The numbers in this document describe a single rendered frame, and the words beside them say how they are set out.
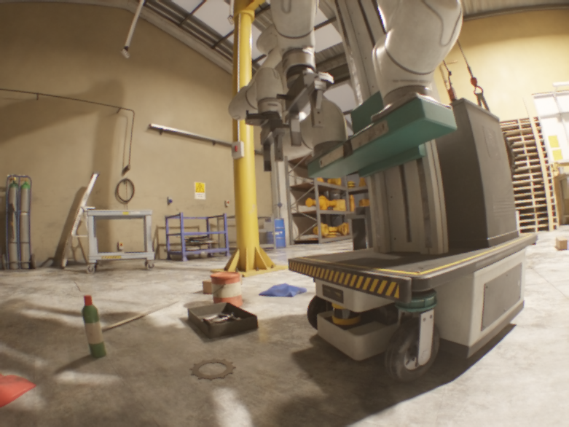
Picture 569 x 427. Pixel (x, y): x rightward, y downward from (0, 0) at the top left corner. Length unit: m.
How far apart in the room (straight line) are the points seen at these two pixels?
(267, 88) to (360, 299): 0.75
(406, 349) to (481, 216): 0.50
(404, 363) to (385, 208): 0.60
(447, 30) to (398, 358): 0.74
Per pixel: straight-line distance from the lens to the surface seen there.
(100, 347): 1.08
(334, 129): 1.08
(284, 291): 1.80
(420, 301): 0.64
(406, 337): 0.66
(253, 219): 3.04
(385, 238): 1.03
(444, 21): 0.61
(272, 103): 0.94
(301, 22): 0.67
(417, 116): 0.65
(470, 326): 0.74
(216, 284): 1.56
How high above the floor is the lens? 0.43
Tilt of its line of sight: 4 degrees up
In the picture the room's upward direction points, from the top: 4 degrees counter-clockwise
